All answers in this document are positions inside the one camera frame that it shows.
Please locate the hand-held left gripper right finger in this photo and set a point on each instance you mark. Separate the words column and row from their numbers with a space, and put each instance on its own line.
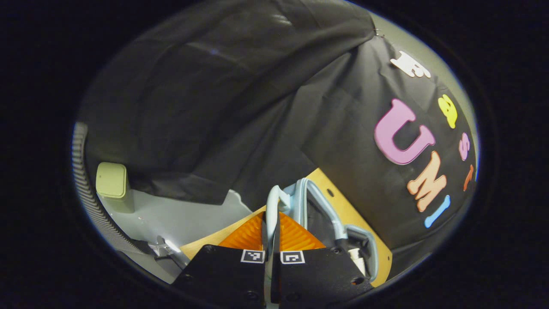
column 317, row 274

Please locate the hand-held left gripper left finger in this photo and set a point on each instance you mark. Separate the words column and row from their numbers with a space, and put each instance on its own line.
column 223, row 274

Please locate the light blue suitcase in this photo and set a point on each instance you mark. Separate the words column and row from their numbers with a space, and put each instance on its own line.
column 326, row 206

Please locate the pale green bin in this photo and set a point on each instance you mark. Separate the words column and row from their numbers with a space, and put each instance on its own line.
column 111, row 182

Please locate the black backdrop cloth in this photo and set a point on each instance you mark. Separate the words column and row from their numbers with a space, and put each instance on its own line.
column 214, row 107

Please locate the silver metal frame part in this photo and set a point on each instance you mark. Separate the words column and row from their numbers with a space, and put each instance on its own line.
column 165, row 248

